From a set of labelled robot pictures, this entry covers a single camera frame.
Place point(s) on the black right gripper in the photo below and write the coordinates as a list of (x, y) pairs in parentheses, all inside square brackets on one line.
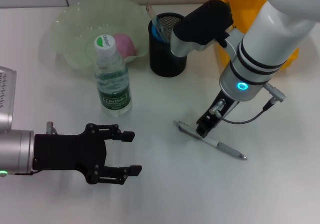
[(217, 108)]

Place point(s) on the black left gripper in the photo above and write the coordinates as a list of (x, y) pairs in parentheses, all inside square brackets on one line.
[(70, 152)]

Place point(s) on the white grey pen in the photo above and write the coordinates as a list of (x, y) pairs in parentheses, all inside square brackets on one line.
[(225, 147)]

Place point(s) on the clear plastic water bottle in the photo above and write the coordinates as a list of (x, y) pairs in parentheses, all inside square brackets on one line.
[(113, 93)]

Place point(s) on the blue scissors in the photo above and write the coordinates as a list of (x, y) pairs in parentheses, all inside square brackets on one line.
[(157, 33)]

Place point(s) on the clear plastic ruler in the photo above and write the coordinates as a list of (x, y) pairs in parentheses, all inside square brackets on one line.
[(150, 10)]

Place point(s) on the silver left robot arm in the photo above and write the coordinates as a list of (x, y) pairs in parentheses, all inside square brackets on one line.
[(17, 151)]

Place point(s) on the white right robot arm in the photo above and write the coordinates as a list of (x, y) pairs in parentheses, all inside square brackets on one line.
[(270, 38)]

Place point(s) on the black mesh pen holder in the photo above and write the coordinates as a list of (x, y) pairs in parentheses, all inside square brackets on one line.
[(165, 63)]

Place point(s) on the pink peach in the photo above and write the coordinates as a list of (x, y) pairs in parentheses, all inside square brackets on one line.
[(126, 47)]

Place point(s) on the green translucent fruit plate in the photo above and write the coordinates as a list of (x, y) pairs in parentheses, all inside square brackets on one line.
[(75, 21)]

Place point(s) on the yellow plastic bin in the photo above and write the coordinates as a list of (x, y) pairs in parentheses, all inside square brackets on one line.
[(237, 13)]

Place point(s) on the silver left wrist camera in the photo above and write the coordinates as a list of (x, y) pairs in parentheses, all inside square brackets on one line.
[(7, 96)]

